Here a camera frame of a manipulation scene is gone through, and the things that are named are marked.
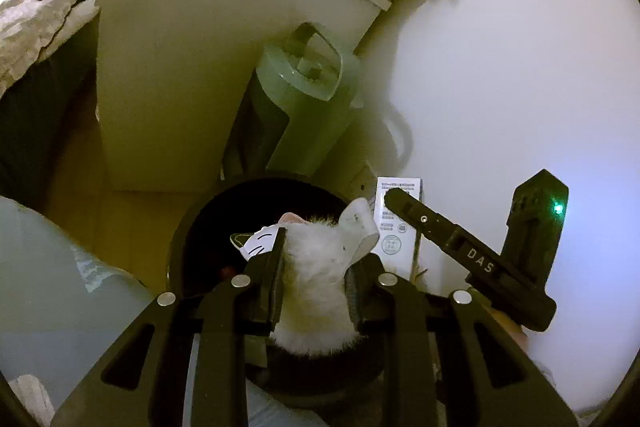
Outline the black trash bin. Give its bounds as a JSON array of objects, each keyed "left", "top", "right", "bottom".
[{"left": 166, "top": 176, "right": 392, "bottom": 414}]

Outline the white bed quilt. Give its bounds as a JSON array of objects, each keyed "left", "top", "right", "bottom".
[{"left": 0, "top": 0, "right": 104, "bottom": 98}]

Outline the white fluffy cat plush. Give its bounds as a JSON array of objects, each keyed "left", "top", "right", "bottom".
[{"left": 230, "top": 198, "right": 382, "bottom": 358}]

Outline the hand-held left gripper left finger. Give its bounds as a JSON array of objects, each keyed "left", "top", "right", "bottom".
[{"left": 50, "top": 227, "right": 288, "bottom": 427}]

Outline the white wall socket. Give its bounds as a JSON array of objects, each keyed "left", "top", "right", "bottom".
[{"left": 350, "top": 162, "right": 379, "bottom": 204}]

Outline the white carton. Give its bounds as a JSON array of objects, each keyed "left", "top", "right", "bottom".
[{"left": 373, "top": 177, "right": 426, "bottom": 281}]

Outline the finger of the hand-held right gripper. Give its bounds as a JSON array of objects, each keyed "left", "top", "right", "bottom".
[{"left": 382, "top": 187, "right": 558, "bottom": 333}]

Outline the white cabinet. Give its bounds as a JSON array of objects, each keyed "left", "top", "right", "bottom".
[{"left": 95, "top": 0, "right": 393, "bottom": 194}]

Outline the green plastic appliance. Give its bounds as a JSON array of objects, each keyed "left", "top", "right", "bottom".
[{"left": 221, "top": 22, "right": 364, "bottom": 184}]

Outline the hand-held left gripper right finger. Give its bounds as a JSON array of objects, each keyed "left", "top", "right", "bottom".
[{"left": 345, "top": 254, "right": 581, "bottom": 427}]

